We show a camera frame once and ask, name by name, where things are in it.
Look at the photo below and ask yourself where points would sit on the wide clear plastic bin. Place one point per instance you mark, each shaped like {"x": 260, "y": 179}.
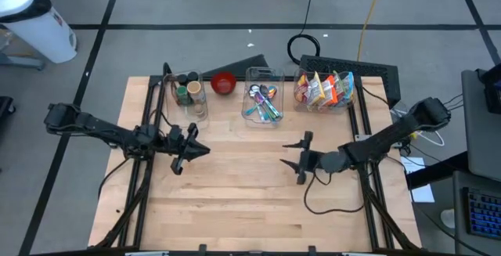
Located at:
{"x": 301, "y": 107}

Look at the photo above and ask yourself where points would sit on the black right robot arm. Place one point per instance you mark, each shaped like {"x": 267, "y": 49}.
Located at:
{"x": 391, "y": 132}

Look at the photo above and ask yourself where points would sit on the purple label spice jar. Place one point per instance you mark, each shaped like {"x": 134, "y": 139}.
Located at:
{"x": 192, "y": 76}

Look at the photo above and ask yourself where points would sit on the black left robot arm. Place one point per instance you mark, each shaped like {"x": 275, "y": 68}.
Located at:
{"x": 98, "y": 127}

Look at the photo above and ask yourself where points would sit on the black caster foot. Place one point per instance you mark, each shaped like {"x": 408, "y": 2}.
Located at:
{"x": 6, "y": 107}

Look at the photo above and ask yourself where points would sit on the light grey side table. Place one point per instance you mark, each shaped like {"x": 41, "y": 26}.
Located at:
{"x": 481, "y": 138}

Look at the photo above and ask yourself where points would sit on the black triangular panel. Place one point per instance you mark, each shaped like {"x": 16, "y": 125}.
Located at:
{"x": 242, "y": 68}

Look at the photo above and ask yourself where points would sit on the dark grey metal spoon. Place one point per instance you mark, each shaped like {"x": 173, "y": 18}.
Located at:
{"x": 264, "y": 89}

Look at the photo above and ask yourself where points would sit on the red roast beef ramen packet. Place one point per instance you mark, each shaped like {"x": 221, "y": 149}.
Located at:
{"x": 301, "y": 87}

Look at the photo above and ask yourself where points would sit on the small glass spice jar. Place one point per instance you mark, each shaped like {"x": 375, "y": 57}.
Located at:
{"x": 199, "y": 109}

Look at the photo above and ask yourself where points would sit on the small purple gold spoon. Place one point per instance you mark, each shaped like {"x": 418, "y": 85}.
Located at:
{"x": 259, "y": 98}

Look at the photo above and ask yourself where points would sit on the blue white snack bag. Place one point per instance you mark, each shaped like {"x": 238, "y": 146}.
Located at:
{"x": 348, "y": 86}

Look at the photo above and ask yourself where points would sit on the backlit black keyboard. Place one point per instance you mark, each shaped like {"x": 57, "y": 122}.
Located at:
{"x": 483, "y": 213}

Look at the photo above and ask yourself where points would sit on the red bowl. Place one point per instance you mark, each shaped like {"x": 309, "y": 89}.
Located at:
{"x": 223, "y": 83}

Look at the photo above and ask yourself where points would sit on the white paper sheet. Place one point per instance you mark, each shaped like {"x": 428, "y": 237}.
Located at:
{"x": 424, "y": 193}

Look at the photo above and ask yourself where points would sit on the tan lid jar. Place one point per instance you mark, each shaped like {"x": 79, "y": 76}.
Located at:
{"x": 194, "y": 87}

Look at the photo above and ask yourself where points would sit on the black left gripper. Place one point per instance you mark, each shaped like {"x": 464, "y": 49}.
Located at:
{"x": 176, "y": 142}

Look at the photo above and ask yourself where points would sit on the black box device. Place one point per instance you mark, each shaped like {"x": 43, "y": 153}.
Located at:
{"x": 493, "y": 91}

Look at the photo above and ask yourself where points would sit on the black aluminium table frame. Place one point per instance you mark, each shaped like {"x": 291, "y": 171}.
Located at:
{"x": 143, "y": 209}

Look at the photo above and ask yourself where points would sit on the green lid spice jar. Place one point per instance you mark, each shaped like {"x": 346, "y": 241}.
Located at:
{"x": 182, "y": 92}

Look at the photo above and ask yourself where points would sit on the grey computer mouse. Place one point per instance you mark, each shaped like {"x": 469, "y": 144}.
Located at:
{"x": 448, "y": 218}

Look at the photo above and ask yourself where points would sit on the white trash can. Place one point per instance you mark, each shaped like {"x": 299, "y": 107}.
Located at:
{"x": 35, "y": 21}

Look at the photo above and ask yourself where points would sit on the black desk leg bar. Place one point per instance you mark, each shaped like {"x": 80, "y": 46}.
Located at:
{"x": 434, "y": 171}

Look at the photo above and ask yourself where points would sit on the dark grey desk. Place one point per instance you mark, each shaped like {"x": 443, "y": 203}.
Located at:
{"x": 460, "y": 209}

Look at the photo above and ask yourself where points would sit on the black table edge clip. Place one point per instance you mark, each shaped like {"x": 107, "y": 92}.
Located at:
{"x": 202, "y": 249}
{"x": 312, "y": 249}

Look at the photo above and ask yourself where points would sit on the orange ramen packet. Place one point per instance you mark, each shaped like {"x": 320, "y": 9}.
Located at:
{"x": 330, "y": 91}

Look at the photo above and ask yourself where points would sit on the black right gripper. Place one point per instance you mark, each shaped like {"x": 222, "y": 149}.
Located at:
{"x": 329, "y": 161}

